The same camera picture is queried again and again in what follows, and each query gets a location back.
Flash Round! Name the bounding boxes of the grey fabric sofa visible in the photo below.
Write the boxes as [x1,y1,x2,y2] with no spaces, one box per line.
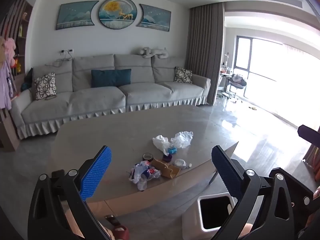
[11,54,212,140]

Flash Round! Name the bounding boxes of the wooden wall shelf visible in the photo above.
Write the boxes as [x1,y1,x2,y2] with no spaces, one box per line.
[0,0,34,80]

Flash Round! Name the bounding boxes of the large window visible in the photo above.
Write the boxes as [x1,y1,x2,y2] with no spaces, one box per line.
[235,35,320,120]

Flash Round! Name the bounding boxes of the teal rectangular pillow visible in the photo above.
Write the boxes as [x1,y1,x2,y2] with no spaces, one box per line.
[91,69,132,88]

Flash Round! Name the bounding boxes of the blue curved wall art panel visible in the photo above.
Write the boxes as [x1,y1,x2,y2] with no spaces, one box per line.
[136,4,172,32]
[55,1,100,30]

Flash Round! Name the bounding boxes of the large clear plastic bag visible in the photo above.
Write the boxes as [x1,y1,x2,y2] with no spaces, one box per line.
[170,131,194,149]

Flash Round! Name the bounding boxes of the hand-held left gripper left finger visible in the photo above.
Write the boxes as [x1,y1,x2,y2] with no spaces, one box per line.
[27,145,112,240]

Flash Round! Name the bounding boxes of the red slipper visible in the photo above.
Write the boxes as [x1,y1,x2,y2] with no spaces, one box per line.
[104,214,130,240]

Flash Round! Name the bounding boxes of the colourful crumpled plastic wrapper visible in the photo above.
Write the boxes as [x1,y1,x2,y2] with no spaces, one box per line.
[129,160,162,191]

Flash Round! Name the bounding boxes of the black charger cable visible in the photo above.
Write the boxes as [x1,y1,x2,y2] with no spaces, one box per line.
[45,50,74,67]

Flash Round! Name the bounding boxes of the round deer wall art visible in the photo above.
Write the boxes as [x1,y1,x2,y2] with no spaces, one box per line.
[98,0,138,29]

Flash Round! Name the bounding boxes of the grey plush toy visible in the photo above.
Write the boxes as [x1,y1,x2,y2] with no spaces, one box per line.
[136,46,168,60]

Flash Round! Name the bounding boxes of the purple garment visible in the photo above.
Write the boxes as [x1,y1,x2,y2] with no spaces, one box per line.
[0,60,17,110]

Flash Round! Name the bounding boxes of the white trash bin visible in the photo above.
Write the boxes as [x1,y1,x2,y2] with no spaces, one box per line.
[182,195,238,240]

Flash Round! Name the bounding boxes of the chair with clutter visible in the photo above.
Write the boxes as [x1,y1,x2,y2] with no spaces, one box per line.
[226,72,248,98]

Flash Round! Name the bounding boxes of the floral black white pillow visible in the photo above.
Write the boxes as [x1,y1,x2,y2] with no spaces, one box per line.
[174,66,193,84]
[34,72,57,100]

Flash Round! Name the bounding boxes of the white paper towel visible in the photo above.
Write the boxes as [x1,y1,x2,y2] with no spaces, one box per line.
[152,135,173,155]

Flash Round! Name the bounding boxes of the dark cloth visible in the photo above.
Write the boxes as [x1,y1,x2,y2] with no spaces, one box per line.
[21,67,34,92]

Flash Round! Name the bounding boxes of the grey brown curtain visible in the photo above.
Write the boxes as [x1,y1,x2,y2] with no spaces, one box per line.
[185,2,225,105]

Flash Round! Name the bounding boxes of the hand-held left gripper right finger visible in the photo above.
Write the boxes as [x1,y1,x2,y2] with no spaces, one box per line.
[211,144,318,240]

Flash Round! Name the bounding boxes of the brown paper bag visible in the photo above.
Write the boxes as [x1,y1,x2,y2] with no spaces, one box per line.
[151,158,181,179]

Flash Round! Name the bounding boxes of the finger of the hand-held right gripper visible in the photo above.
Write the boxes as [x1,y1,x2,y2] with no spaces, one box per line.
[297,124,320,143]

